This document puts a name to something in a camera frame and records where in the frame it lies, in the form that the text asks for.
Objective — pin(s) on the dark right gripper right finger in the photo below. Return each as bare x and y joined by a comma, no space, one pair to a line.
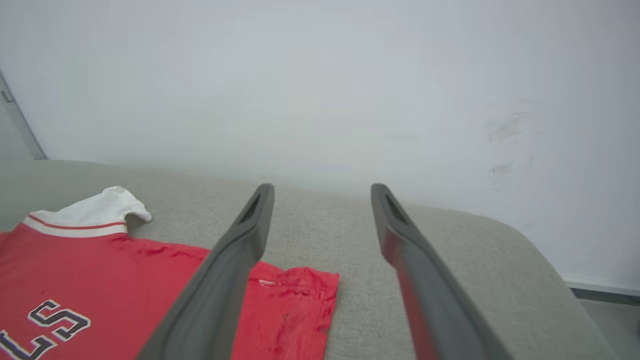
440,310

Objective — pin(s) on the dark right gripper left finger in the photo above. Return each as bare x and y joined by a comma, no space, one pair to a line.
215,310

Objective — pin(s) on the red white sports jersey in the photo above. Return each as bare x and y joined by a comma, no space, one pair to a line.
100,280

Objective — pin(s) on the grey fabric sofa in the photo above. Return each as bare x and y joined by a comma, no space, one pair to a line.
340,235

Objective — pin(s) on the grey metal frame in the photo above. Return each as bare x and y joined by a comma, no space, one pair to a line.
10,135

